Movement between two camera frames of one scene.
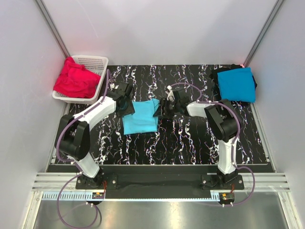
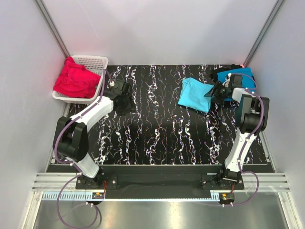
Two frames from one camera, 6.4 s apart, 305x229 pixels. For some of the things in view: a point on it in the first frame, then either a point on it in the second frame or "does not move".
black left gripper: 129,110 does not move
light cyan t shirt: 142,120 to 192,95
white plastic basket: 97,64 does not move
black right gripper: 159,111 to 218,86
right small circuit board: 228,196 does not move
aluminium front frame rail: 55,182 does not move
